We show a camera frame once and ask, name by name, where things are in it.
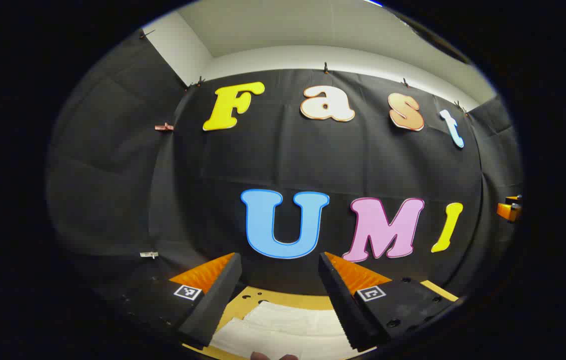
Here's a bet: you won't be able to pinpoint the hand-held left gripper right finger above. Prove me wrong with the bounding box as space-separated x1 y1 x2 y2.
318 251 466 353

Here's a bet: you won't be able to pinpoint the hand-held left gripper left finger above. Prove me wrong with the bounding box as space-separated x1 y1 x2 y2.
113 252 242 351

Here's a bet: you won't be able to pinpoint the white jeans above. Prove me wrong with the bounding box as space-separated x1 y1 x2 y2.
210 300 378 360

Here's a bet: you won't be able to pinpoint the black backdrop cloth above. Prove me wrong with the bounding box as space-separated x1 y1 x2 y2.
47 27 523 301

